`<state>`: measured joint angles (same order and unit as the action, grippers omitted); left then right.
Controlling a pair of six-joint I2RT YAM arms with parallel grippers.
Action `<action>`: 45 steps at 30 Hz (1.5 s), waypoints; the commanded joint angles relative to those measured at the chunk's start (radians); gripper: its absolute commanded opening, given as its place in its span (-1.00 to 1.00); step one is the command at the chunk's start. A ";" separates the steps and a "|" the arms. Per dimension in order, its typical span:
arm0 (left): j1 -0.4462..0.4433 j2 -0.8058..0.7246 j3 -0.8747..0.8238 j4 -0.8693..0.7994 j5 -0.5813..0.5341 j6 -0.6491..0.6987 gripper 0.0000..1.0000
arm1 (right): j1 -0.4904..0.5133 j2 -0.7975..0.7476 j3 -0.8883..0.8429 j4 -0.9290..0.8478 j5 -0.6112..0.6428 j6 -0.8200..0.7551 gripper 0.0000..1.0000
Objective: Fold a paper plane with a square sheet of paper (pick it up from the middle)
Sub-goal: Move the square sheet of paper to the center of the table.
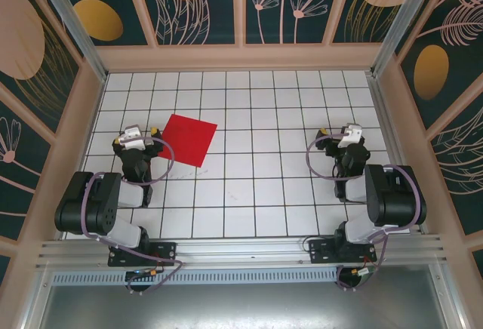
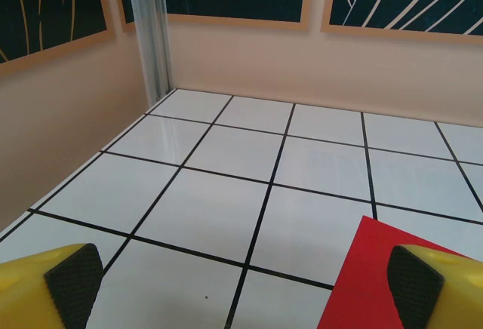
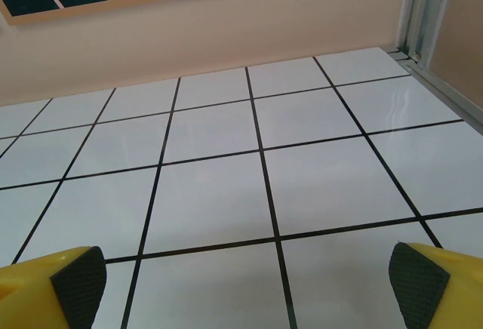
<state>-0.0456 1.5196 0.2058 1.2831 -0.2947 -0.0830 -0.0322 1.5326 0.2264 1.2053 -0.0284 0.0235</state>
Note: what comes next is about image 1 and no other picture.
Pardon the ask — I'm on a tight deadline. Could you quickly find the red cloth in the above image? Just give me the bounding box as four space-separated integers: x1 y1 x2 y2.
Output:
157 113 219 168

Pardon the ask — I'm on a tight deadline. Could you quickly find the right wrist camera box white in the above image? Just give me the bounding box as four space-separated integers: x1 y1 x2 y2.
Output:
337 123 364 149

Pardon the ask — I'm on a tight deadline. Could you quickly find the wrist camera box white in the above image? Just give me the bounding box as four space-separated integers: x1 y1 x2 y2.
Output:
337 123 364 149
118 125 147 152

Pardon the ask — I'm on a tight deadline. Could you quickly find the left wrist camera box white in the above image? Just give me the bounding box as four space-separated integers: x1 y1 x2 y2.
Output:
118 125 147 152

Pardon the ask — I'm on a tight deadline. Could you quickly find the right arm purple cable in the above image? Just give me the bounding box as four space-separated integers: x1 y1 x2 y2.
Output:
305 134 428 292

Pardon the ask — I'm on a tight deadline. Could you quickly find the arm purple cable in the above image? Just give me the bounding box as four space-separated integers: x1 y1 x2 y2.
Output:
305 134 428 292
80 135 185 294

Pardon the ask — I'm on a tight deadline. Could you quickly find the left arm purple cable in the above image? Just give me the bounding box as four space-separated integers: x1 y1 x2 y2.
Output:
80 135 185 294

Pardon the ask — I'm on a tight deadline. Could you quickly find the aluminium side rail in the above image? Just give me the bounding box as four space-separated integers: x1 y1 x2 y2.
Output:
367 73 430 235

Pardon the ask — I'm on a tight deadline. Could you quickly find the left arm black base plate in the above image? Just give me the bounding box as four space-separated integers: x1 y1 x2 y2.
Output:
108 241 177 268

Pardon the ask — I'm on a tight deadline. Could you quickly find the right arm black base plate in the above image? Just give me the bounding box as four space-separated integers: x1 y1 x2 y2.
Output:
308 238 378 266

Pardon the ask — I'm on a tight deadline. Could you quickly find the aluminium frame post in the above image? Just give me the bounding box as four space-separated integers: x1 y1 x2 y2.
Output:
371 0 441 78
32 0 109 81

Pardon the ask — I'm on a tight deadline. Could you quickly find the aluminium mounting rail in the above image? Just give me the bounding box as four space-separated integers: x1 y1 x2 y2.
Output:
35 233 448 270

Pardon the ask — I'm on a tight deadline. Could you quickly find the grey slotted cable duct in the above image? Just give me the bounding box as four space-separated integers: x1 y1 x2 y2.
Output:
51 266 340 285

